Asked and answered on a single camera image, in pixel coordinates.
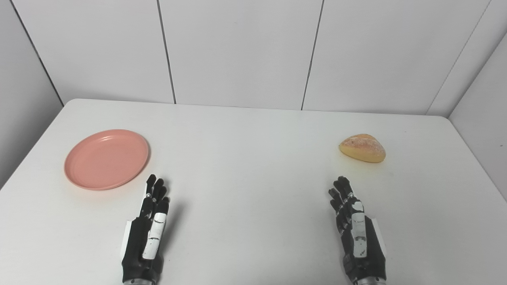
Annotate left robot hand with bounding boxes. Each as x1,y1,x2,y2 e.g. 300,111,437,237
120,174,170,283

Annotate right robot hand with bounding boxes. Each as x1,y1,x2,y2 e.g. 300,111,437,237
328,176,387,282

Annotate pink plate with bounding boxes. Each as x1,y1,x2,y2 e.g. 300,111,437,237
64,129,150,191

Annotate bread roll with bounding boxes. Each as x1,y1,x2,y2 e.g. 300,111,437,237
339,134,386,163

